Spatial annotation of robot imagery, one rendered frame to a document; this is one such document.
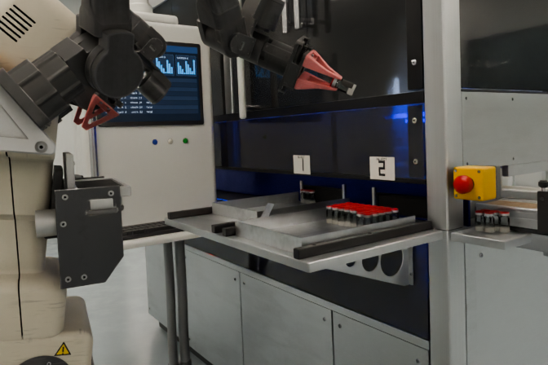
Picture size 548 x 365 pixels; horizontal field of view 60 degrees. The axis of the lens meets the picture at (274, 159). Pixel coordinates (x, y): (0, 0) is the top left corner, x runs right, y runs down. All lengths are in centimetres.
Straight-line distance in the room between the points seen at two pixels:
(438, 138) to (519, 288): 52
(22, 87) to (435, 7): 87
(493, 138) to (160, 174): 113
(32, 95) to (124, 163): 108
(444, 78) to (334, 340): 85
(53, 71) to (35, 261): 35
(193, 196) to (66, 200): 108
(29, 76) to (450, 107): 86
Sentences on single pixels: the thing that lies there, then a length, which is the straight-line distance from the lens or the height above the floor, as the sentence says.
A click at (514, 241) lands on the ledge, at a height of 87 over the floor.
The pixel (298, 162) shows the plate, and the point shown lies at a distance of 154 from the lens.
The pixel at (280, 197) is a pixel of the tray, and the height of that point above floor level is 90.
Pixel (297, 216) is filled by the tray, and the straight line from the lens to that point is 126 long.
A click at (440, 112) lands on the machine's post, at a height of 116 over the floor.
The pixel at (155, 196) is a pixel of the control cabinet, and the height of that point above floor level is 91.
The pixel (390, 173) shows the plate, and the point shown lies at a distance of 126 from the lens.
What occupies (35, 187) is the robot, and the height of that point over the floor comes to 105.
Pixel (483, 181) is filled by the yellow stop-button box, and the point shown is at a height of 100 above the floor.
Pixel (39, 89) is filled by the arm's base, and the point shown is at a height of 119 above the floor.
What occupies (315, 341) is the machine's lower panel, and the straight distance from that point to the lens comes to 164.
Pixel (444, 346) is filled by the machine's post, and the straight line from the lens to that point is 127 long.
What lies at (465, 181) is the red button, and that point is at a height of 100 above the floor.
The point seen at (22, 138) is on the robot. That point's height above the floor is 113.
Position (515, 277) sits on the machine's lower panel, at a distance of 147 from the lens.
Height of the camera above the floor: 112
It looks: 3 degrees down
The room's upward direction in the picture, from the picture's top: 2 degrees counter-clockwise
